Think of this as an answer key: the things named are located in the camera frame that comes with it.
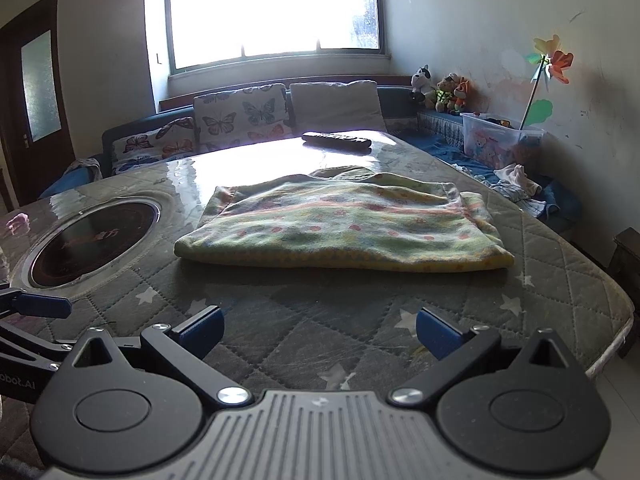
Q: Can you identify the grey cloth on sofa arm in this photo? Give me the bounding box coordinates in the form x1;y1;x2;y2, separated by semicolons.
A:
64;157;104;184

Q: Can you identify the clear plastic storage box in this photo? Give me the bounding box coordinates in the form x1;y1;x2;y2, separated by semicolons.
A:
460;111;546;171

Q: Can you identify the black remote control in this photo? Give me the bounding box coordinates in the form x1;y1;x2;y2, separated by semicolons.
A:
301;131;374;156

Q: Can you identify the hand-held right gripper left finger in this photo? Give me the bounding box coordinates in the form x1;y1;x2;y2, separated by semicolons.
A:
72;305;253;408

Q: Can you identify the brown bear plush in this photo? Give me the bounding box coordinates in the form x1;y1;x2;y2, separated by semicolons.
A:
434;74;461;113

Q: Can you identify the butterfly print cushion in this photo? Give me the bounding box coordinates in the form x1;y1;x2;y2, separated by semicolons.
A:
111;116;199;176
192;85;296;147

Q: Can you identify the orange plush toy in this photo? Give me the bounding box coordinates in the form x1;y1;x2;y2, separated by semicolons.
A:
452;77;474;115

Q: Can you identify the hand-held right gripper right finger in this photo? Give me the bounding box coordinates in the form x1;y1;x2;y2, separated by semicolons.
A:
390;305;571;408

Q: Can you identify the dark wooden glass-panel door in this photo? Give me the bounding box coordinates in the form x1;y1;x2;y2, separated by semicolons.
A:
0;0;77;207

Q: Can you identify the blue sofa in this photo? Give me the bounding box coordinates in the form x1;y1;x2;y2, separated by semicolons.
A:
37;75;583;233

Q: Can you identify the colourful pinwheel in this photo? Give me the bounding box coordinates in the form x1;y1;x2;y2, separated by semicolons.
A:
517;35;575;132

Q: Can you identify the dark wooden furniture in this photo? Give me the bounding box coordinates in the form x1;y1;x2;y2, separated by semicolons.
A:
607;227;640;312

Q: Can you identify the round black induction cooker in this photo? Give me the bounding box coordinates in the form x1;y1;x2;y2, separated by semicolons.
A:
10;195;176;302

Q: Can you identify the pastel patterned children's garment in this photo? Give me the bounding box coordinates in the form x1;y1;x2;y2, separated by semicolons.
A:
174;165;516;274

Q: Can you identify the pile of white clothes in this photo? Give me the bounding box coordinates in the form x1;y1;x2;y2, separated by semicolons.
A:
470;162;562;219

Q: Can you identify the plain white cushion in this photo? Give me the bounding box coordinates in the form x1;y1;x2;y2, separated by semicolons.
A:
289;80;388;136

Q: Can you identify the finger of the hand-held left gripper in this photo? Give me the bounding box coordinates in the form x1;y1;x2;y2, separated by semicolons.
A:
0;287;73;320
0;321;77;364

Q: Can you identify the large window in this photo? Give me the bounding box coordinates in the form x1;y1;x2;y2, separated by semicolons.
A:
145;0;392;77

